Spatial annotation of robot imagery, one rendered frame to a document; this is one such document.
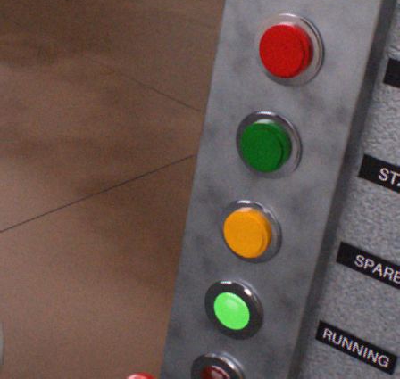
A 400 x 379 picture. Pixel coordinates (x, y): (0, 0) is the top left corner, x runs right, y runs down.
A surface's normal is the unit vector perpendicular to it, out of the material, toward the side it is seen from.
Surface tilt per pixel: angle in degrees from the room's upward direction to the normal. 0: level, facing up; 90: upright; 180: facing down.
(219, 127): 90
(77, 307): 0
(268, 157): 90
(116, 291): 0
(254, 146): 90
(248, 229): 90
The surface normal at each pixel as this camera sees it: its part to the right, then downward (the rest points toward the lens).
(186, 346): -0.52, 0.33
